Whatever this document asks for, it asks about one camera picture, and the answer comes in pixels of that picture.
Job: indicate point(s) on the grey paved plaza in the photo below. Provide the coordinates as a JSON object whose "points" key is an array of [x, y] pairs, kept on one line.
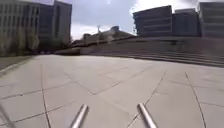
{"points": [[110, 80]]}

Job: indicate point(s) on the low building with roof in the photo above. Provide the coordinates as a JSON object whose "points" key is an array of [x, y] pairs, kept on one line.
{"points": [[106, 36]]}

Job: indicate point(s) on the tall pole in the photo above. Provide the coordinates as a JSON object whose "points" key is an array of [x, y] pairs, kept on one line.
{"points": [[98, 33]]}

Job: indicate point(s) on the robot's own part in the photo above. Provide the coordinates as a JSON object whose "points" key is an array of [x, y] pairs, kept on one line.
{"points": [[147, 116], [79, 117]]}

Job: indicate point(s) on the wide grey stone steps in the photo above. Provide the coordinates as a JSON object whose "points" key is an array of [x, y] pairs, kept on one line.
{"points": [[173, 50]]}

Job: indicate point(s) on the dark glass office building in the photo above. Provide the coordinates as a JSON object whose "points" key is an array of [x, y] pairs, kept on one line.
{"points": [[173, 21]]}

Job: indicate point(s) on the row of trees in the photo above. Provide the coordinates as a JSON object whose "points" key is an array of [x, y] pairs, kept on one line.
{"points": [[23, 41]]}

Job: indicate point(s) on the large grey office building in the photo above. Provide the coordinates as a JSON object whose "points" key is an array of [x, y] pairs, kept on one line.
{"points": [[30, 20]]}

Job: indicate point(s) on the grass strip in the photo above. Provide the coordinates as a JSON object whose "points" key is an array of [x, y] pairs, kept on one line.
{"points": [[11, 61]]}

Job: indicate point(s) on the low grey concrete wall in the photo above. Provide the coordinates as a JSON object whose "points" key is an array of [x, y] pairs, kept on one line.
{"points": [[68, 51]]}

